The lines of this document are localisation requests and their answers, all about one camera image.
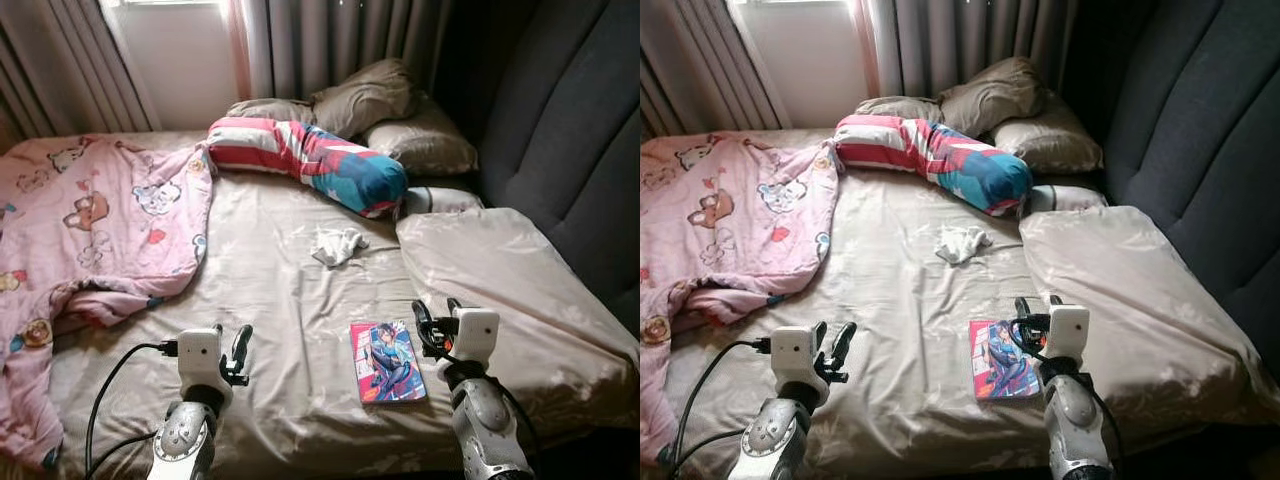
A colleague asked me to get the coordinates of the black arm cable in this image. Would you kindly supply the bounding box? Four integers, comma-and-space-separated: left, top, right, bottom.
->
1088, 380, 1128, 471
670, 338, 773, 476
495, 378, 543, 471
84, 340, 181, 480

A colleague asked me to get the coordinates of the white crumpled cloth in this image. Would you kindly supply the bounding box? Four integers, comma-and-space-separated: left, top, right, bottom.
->
310, 227, 369, 269
935, 225, 994, 266

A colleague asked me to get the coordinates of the beige pillow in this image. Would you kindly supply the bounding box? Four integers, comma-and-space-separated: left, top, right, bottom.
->
937, 56, 1049, 137
225, 97, 319, 126
855, 95, 946, 123
988, 93, 1106, 176
362, 95, 479, 178
310, 58, 421, 139

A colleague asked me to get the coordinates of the beige folded duvet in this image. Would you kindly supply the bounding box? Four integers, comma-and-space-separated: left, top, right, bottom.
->
395, 207, 641, 401
1018, 205, 1280, 421

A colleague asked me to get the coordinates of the colourful striped bolster pillow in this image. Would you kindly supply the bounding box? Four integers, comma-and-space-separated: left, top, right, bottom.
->
833, 113, 1033, 217
207, 116, 409, 219

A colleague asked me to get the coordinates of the dark grey padded headboard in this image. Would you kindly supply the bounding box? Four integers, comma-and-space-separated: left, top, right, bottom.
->
1060, 0, 1280, 346
430, 0, 641, 336

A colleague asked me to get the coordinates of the pale pillow with dark trim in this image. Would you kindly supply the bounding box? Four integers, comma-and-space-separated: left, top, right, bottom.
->
1025, 183, 1109, 213
400, 185, 486, 216

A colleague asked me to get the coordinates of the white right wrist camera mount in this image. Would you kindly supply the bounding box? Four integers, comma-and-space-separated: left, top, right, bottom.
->
452, 307, 501, 366
1045, 304, 1091, 363

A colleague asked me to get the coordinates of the colourful comic book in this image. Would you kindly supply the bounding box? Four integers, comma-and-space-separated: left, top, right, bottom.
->
968, 318, 1044, 403
349, 320, 429, 406

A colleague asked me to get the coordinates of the pink cartoon print quilt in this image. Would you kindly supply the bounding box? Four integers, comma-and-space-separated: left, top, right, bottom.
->
0, 133, 216, 471
640, 132, 841, 466

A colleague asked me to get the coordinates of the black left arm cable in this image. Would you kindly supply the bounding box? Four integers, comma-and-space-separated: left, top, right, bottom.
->
670, 338, 773, 476
84, 340, 181, 480

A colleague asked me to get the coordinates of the bright window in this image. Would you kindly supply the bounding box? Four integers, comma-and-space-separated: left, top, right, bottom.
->
730, 0, 871, 129
100, 0, 241, 133

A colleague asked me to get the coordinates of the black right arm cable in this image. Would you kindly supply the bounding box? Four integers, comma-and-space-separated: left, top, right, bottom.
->
495, 378, 543, 471
1088, 380, 1128, 471

